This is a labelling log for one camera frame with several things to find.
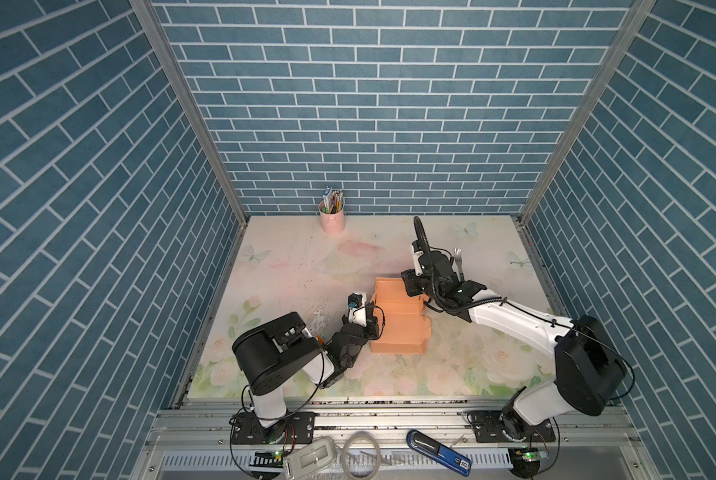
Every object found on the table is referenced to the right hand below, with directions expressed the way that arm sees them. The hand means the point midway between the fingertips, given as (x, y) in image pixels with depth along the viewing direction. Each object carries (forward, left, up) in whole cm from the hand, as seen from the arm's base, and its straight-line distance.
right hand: (404, 269), depth 87 cm
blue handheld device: (-43, -9, -11) cm, 45 cm away
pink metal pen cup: (+25, +27, -4) cm, 37 cm away
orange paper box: (-11, -2, -16) cm, 20 cm away
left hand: (-9, +8, -7) cm, 14 cm away
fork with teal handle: (+17, -20, -15) cm, 31 cm away
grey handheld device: (-46, +19, -13) cm, 51 cm away
